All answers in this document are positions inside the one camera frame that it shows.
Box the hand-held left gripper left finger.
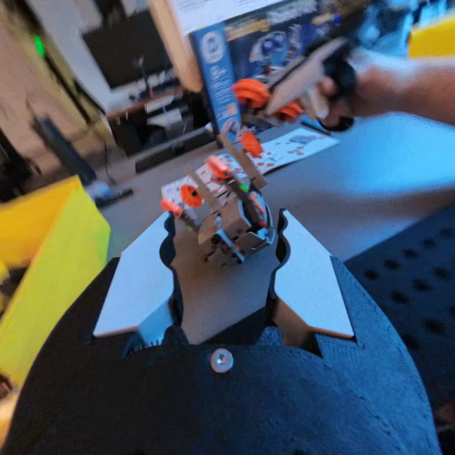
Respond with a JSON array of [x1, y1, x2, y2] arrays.
[[92, 211, 185, 345]]

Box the blue toy robot box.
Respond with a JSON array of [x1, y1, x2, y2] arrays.
[[192, 0, 359, 135]]

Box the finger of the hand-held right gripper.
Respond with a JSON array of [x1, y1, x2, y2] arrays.
[[265, 37, 348, 116]]

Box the black monitor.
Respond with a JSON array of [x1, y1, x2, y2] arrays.
[[82, 10, 175, 89]]

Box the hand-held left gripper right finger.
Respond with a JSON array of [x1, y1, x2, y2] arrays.
[[267, 209, 355, 347]]

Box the person's right hand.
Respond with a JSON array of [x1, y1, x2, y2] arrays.
[[316, 57, 375, 127]]

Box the yellow plastic bin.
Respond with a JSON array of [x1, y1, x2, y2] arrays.
[[0, 175, 111, 386], [408, 16, 455, 59]]

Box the white open instruction booklet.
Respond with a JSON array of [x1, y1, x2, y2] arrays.
[[161, 127, 341, 207]]

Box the orange wheels grey beam assembly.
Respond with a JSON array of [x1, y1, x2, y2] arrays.
[[232, 78, 304, 122]]

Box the grey orange toy robot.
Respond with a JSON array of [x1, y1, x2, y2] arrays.
[[159, 131, 277, 268]]

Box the white printed task sheet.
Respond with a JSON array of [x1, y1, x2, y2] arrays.
[[170, 0, 296, 35]]

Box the black rectangular case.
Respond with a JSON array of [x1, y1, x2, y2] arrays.
[[134, 130, 217, 173]]

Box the person's right forearm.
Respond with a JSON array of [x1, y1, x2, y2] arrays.
[[370, 57, 455, 126]]

